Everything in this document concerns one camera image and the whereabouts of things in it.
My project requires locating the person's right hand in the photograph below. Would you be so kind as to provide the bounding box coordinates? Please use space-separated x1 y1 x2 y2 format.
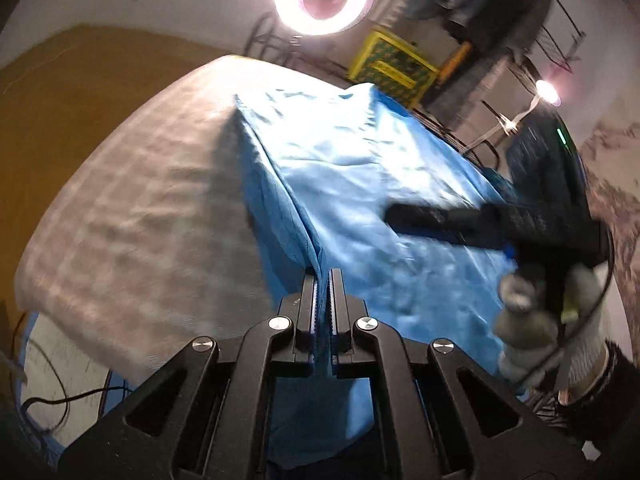
492 264 608 386

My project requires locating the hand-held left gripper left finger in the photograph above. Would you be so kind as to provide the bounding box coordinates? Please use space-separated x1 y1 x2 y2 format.
57 269 325 480

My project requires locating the white cable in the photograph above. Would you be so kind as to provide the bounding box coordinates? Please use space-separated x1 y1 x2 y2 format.
469 94 542 152

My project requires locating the person's right forearm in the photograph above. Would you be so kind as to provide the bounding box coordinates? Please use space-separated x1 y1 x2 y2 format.
550 310 640 446

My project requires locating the yellow patterned box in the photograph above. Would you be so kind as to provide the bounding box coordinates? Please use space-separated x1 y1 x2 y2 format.
348 30 441 110

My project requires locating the small round lamp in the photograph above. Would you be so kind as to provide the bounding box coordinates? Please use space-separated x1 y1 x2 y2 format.
535 79 562 107

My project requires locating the black floor cable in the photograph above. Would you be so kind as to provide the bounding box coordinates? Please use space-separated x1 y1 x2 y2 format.
10 310 131 431

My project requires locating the dark patterned cloth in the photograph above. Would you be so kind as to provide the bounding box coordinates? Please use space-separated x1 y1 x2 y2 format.
527 392 573 433

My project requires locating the black wire clothes rack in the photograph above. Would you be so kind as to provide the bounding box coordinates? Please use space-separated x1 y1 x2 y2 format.
520 0 587 77

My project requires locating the orange hanging cloth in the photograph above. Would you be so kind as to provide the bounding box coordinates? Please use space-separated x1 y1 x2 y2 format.
439 42 474 86

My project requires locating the blue striped work coat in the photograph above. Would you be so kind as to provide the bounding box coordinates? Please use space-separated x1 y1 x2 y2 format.
235 82 526 466

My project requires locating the grey hanging cloth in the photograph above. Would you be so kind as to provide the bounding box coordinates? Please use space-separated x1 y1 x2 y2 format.
440 50 528 128

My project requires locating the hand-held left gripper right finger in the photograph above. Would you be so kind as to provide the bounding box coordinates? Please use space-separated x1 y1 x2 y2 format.
327 269 586 480

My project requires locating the beige checked blanket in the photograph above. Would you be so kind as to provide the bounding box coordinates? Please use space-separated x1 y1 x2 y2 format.
14 54 361 386

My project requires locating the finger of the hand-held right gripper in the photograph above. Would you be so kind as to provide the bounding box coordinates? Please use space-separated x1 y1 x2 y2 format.
384 202 501 252

